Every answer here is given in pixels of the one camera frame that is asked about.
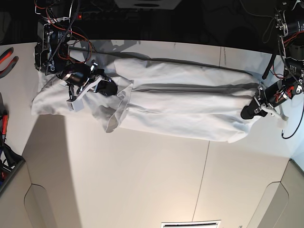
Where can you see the black bin with tools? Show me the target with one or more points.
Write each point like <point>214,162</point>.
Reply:
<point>10,163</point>

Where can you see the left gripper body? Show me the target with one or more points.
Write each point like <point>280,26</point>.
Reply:
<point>269,101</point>

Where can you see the black power strip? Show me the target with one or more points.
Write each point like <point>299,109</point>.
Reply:
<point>111,16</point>

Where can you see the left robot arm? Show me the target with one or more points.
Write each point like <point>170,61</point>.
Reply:
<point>286,62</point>

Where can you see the red handled tool left edge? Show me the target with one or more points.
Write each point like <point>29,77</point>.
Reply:
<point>4,117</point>

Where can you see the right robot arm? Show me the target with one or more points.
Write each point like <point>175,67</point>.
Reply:
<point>55,30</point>

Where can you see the white t-shirt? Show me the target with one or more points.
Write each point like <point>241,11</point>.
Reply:
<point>169,98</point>

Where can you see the white device top centre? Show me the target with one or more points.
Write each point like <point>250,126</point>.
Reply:
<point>147,4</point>

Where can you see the red grey pliers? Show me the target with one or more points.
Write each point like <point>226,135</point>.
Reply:
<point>11,62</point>

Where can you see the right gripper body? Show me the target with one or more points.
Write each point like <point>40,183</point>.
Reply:
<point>82,78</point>

